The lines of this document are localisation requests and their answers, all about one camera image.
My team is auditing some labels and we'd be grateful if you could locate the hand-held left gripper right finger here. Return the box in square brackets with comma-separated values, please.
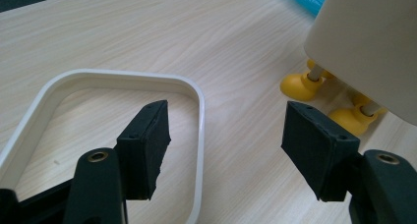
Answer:
[280, 100, 361, 202]

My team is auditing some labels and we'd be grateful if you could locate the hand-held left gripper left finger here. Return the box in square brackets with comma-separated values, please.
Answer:
[116, 99, 172, 201]

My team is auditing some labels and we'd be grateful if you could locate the white trash bin with face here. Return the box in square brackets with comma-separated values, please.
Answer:
[279, 0, 417, 138]

